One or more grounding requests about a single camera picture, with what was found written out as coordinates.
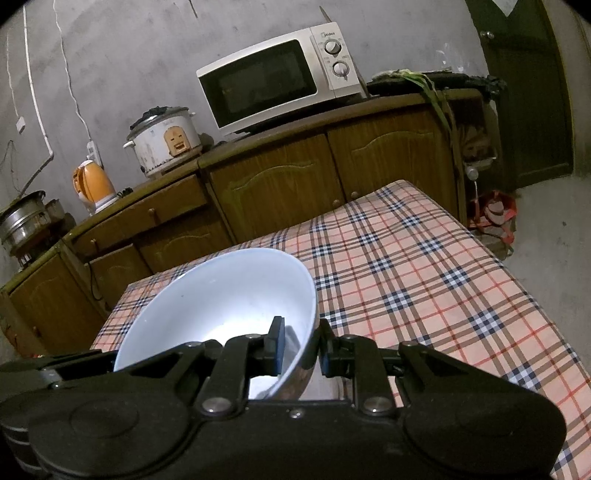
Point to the black portable stove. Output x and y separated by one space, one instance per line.
32 258

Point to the white wall conduit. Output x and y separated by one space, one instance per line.
39 92

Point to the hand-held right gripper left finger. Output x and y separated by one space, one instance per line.
278 346

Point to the white microwave oven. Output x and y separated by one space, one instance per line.
263 83

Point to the double door wooden cabinet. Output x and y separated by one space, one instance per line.
323 170

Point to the orange electric kettle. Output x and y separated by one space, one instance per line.
97 187

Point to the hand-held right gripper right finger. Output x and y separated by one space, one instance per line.
325 357

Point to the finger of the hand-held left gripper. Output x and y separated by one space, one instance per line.
83 362

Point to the dark cooking pot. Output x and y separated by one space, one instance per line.
60 214

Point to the wooden cabinet with drawers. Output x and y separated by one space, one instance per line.
152 230

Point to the black flat tray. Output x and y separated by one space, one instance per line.
388 85

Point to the white paper sheet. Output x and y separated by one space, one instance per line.
503 5

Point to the brown sack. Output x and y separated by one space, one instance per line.
478 143

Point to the dark green door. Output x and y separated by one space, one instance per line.
526 101

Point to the plaid tablecloth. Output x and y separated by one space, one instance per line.
438 286

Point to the single door wooden cabinet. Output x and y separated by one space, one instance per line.
51 304

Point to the white power strip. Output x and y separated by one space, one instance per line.
94 154

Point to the white rice cooker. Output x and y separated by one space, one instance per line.
161 143

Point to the white round bulb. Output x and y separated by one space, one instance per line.
472 173

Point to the white ceramic bowl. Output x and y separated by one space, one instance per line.
217 300

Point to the steel steamer pot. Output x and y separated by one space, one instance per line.
21 221

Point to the metal door knob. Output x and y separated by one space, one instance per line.
486 35

